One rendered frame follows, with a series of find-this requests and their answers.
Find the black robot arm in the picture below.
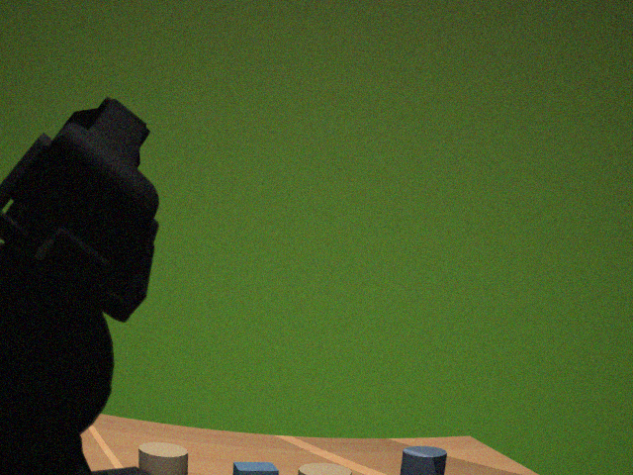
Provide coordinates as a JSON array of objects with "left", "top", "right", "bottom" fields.
[{"left": 0, "top": 96, "right": 159, "bottom": 475}]

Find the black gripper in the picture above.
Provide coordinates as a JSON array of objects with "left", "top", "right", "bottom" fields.
[{"left": 13, "top": 438, "right": 143, "bottom": 475}]

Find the small blue block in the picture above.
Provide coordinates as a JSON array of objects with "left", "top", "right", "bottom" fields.
[{"left": 232, "top": 461, "right": 279, "bottom": 475}]

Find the dark blue-grey cylinder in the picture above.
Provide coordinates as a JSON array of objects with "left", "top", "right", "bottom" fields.
[{"left": 401, "top": 446, "right": 447, "bottom": 475}]

